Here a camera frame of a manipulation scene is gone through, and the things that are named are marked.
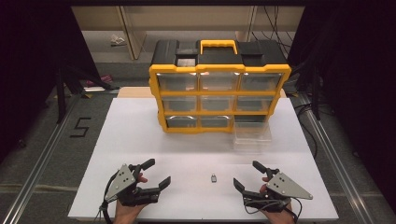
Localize yellow and black organizer cabinet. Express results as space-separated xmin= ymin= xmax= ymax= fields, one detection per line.
xmin=148 ymin=38 xmax=292 ymax=134

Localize person's right hand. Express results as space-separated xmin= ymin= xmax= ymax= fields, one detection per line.
xmin=259 ymin=176 xmax=296 ymax=224

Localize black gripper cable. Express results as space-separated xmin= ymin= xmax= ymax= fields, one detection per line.
xmin=98 ymin=173 xmax=120 ymax=224
xmin=244 ymin=196 xmax=304 ymax=224

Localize pink cloth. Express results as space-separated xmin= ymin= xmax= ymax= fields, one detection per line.
xmin=85 ymin=74 xmax=114 ymax=88

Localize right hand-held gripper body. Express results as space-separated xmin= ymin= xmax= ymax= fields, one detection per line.
xmin=242 ymin=169 xmax=314 ymax=215

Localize clear plastic drawer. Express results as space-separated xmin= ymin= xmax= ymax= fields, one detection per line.
xmin=233 ymin=120 xmax=273 ymax=154

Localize light wooden furniture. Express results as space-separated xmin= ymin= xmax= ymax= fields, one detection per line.
xmin=71 ymin=5 xmax=305 ymax=61

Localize dark curtain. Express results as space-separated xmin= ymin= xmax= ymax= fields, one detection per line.
xmin=0 ymin=4 xmax=106 ymax=162
xmin=288 ymin=4 xmax=396 ymax=203

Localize black metal stand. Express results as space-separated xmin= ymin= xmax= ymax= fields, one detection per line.
xmin=54 ymin=60 xmax=120 ymax=125

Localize grid of transparent organizer bins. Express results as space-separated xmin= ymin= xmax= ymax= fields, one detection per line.
xmin=156 ymin=72 xmax=284 ymax=129

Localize metal floor rail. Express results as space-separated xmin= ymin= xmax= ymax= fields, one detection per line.
xmin=0 ymin=92 xmax=82 ymax=224
xmin=296 ymin=92 xmax=379 ymax=224

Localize white crumpled cloth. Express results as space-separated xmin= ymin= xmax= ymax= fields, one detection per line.
xmin=109 ymin=34 xmax=127 ymax=48

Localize person's left hand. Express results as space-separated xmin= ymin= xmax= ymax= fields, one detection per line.
xmin=113 ymin=173 xmax=149 ymax=224

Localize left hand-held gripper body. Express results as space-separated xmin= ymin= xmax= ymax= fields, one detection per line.
xmin=104 ymin=163 xmax=163 ymax=207

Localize black hanging cables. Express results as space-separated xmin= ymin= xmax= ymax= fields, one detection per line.
xmin=250 ymin=5 xmax=295 ymax=49

